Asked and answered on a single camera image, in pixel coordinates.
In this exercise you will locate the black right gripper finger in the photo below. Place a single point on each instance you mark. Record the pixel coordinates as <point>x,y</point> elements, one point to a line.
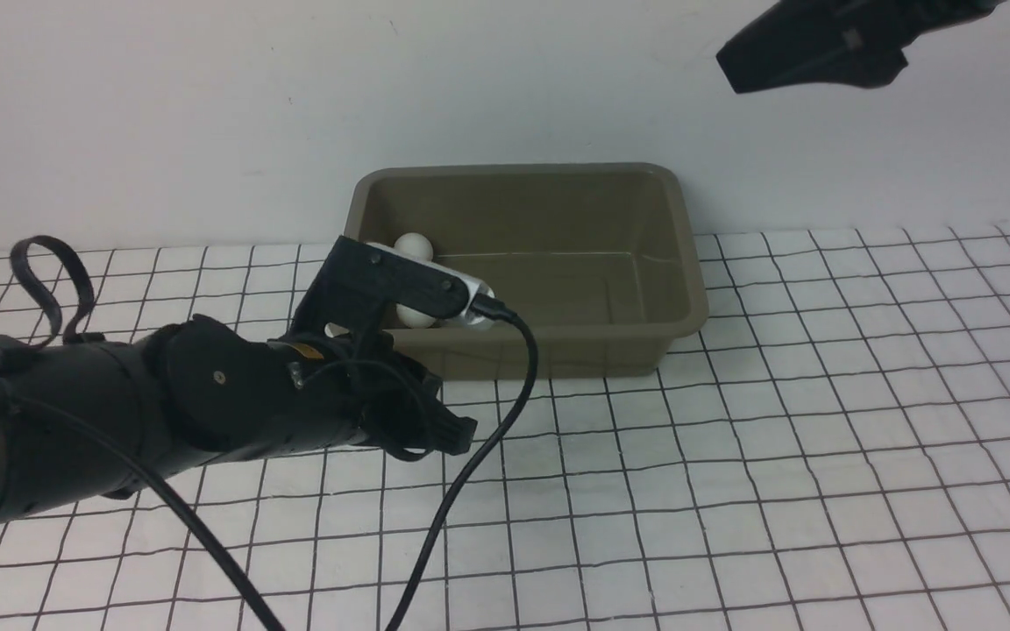
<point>853,43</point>

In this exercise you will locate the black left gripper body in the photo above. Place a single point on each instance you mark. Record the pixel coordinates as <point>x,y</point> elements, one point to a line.
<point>241,400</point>

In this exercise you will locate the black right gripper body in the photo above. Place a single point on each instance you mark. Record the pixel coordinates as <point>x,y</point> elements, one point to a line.
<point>952,13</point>

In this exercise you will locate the white ping-pong ball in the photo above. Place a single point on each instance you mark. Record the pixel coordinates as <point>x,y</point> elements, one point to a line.
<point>415,245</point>
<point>413,319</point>

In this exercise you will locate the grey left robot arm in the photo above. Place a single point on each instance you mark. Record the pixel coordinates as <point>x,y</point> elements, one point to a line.
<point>71,403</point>

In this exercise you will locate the olive plastic bin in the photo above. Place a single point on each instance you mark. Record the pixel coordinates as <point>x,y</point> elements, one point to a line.
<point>598,259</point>

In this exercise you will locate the white checkered tablecloth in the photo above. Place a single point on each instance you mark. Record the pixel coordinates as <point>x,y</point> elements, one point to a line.
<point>830,452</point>

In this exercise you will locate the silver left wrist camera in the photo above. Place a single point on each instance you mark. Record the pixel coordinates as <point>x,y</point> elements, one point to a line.
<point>359,283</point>

